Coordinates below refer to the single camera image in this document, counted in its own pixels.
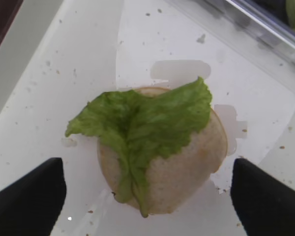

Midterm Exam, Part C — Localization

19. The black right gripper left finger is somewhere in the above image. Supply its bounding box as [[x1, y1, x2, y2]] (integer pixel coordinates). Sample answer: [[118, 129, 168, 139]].
[[0, 157, 66, 236]]

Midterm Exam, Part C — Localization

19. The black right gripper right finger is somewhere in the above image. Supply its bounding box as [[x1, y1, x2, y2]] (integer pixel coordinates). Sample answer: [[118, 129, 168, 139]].
[[230, 158, 295, 236]]

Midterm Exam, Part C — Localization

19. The single green lettuce leaf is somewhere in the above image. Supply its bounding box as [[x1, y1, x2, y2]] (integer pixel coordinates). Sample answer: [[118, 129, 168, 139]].
[[65, 77, 212, 217]]

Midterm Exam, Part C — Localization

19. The white metal serving tray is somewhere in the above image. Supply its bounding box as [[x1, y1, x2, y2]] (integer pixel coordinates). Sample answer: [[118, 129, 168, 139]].
[[0, 0, 295, 236]]

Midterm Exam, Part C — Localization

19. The clear plastic salad container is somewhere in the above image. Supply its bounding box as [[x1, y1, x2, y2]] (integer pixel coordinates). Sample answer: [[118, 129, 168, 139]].
[[171, 0, 295, 66]]

